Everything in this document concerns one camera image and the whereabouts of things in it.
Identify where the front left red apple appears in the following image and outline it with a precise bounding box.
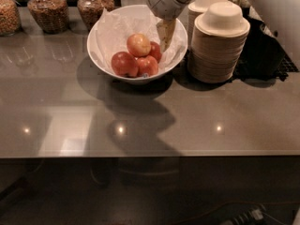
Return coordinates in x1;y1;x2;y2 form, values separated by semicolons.
111;52;139;78

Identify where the middle glass cereal jar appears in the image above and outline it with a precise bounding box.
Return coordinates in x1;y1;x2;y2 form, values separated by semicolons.
27;0;69;34

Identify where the red apple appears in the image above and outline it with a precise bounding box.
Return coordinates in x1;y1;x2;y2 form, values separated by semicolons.
137;55;158;77
149;41;162;63
111;52;139;78

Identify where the front middle red apple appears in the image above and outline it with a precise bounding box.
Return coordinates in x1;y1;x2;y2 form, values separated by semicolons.
137;55;158;77

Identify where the white ceramic bowl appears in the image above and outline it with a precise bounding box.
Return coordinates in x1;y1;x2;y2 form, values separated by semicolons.
86;4;189;85

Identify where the back right red apple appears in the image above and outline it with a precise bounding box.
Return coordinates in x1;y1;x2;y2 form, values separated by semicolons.
149;41;162;63

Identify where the top yellow-red apple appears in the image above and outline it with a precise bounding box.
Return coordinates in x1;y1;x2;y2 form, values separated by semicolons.
127;33;151;57

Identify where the white paper bowl liner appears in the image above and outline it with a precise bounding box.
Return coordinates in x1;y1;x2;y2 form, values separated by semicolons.
95;7;188;75

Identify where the rear stack of paper bowls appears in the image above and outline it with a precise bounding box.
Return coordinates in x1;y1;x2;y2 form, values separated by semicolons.
187;0;227;45

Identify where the black power strip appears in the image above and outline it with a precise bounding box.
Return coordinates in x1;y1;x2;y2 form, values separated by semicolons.
218;205;267;225

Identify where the front stack of paper bowls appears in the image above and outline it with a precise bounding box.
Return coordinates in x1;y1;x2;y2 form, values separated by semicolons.
187;1;250;83

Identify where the stack of paper bowls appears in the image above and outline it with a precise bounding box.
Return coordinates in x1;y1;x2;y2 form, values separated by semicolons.
187;1;250;83
187;0;227;45

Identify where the glass cereal jar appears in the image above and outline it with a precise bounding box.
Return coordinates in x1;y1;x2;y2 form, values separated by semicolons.
77;0;114;30
0;0;21;36
27;0;69;34

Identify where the right glass cereal jar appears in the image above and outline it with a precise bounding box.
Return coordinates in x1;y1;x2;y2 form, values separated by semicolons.
77;0;114;30

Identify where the left glass cereal jar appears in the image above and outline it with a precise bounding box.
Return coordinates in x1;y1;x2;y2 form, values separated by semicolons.
0;0;21;36

